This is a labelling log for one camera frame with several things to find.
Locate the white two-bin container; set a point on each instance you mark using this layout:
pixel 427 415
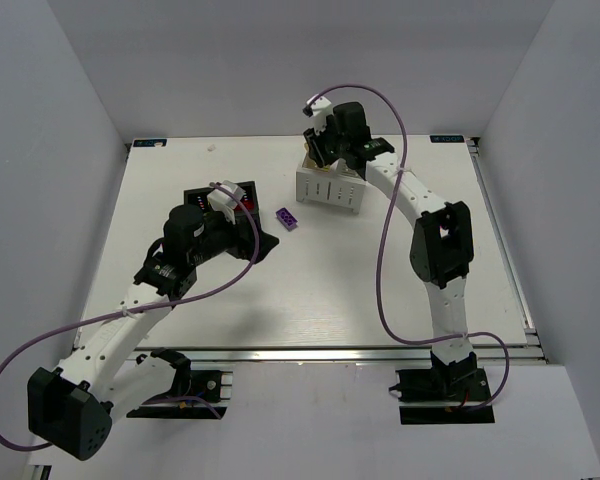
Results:
pixel 334 185

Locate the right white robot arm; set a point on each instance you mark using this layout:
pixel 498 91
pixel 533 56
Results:
pixel 441 247

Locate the blue table label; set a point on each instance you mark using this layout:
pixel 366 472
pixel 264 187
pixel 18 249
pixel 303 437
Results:
pixel 443 139
pixel 149 143

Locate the purple lego brick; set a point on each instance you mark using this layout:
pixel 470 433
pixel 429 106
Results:
pixel 287 220

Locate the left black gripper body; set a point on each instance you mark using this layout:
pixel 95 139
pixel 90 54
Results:
pixel 247 235

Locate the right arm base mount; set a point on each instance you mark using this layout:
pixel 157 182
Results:
pixel 454 394

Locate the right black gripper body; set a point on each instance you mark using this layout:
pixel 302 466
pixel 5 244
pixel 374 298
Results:
pixel 319 151

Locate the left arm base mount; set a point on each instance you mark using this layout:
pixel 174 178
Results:
pixel 195 393

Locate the black two-bin container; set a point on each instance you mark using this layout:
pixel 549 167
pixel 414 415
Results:
pixel 198 197

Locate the red lego brick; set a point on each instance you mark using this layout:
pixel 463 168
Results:
pixel 248 203

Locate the left blue table label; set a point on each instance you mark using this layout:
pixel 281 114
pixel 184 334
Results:
pixel 149 143

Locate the right blue table label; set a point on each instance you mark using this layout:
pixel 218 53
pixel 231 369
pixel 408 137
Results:
pixel 443 139

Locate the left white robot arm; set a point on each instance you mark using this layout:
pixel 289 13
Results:
pixel 75 405

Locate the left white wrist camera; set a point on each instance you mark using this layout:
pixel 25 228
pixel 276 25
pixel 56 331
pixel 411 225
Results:
pixel 224 198

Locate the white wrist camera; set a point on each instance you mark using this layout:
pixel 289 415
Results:
pixel 224 198
pixel 317 110

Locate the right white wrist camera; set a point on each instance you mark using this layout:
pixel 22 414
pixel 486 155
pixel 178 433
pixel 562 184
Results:
pixel 317 110

